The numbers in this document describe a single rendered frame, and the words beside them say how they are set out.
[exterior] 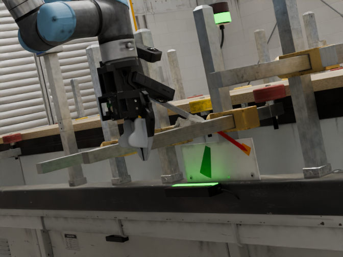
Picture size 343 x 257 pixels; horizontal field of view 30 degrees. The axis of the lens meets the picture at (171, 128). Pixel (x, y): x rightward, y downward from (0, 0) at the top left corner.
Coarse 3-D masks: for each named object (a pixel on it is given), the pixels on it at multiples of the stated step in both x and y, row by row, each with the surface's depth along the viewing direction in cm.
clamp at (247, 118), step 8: (224, 112) 153; (232, 112) 151; (240, 112) 149; (248, 112) 150; (256, 112) 151; (240, 120) 150; (248, 120) 149; (256, 120) 151; (232, 128) 152; (240, 128) 150; (248, 128) 149
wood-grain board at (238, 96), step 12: (324, 72) 238; (336, 72) 190; (264, 84) 254; (276, 84) 202; (288, 84) 166; (312, 84) 156; (324, 84) 154; (336, 84) 151; (204, 96) 261; (240, 96) 175; (252, 96) 172; (180, 108) 196; (84, 120) 288; (96, 120) 232; (120, 120) 221; (24, 132) 312; (36, 132) 269; (48, 132) 261
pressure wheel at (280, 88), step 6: (270, 84) 162; (282, 84) 160; (258, 90) 159; (264, 90) 158; (270, 90) 158; (276, 90) 158; (282, 90) 159; (258, 96) 160; (264, 96) 159; (270, 96) 158; (276, 96) 158; (282, 96) 159; (270, 102) 161; (276, 102) 162; (276, 120) 162; (276, 126) 162
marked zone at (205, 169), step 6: (204, 150) 161; (210, 150) 159; (204, 156) 162; (210, 156) 160; (204, 162) 162; (210, 162) 160; (204, 168) 162; (210, 168) 161; (204, 174) 163; (210, 174) 161
